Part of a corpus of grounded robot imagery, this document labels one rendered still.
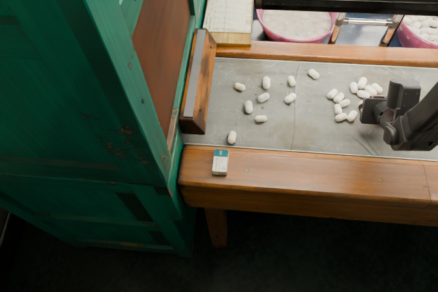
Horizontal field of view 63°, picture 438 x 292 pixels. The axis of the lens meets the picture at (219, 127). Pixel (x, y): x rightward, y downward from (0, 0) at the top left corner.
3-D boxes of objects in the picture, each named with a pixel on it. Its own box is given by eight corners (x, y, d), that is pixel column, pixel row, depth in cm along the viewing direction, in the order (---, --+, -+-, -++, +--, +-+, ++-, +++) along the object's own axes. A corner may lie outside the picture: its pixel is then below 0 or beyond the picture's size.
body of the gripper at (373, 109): (362, 96, 87) (372, 105, 80) (405, 98, 86) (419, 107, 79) (358, 120, 89) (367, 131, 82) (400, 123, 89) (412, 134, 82)
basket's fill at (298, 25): (330, 56, 113) (334, 43, 108) (259, 53, 115) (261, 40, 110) (326, 8, 125) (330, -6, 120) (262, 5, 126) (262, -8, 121)
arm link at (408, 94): (390, 148, 71) (434, 148, 70) (399, 92, 67) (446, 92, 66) (369, 126, 82) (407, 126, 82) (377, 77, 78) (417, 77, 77)
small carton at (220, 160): (226, 175, 85) (226, 172, 83) (212, 174, 85) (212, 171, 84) (228, 153, 88) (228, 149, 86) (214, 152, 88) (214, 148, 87)
